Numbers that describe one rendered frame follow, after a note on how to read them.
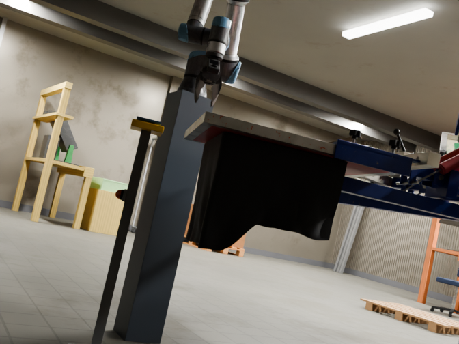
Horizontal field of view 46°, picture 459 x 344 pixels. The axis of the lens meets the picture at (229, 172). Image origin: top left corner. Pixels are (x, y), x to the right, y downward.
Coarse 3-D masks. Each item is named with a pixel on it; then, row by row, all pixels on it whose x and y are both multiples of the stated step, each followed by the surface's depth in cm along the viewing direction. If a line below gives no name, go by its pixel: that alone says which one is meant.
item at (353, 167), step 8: (208, 128) 195; (216, 128) 191; (216, 136) 209; (248, 136) 192; (280, 144) 195; (312, 152) 197; (344, 160) 200; (352, 168) 215; (360, 168) 211; (368, 168) 206
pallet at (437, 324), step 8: (368, 304) 582; (376, 304) 573; (384, 304) 577; (392, 304) 597; (400, 304) 619; (384, 312) 590; (392, 312) 598; (400, 312) 548; (408, 312) 557; (416, 312) 572; (424, 312) 592; (400, 320) 546; (408, 320) 552; (416, 320) 560; (424, 320) 525; (432, 320) 527; (440, 320) 543; (448, 320) 560; (432, 328) 516; (440, 328) 518; (448, 328) 526; (456, 328) 534
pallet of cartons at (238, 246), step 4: (192, 204) 1017; (192, 208) 1013; (188, 220) 1015; (188, 224) 1012; (188, 228) 1009; (184, 236) 1012; (244, 236) 991; (240, 240) 987; (244, 240) 991; (188, 244) 996; (192, 244) 990; (196, 244) 1039; (236, 244) 982; (240, 244) 987; (200, 248) 959; (204, 248) 948; (228, 248) 968; (232, 248) 973; (236, 248) 978; (240, 248) 983; (220, 252) 969; (224, 252) 963; (228, 252) 1010; (236, 252) 989; (240, 252) 983; (240, 256) 984
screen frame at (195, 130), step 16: (208, 112) 183; (192, 128) 213; (224, 128) 187; (240, 128) 185; (256, 128) 186; (272, 128) 187; (288, 144) 191; (304, 144) 190; (320, 144) 191; (352, 176) 241; (368, 176) 229
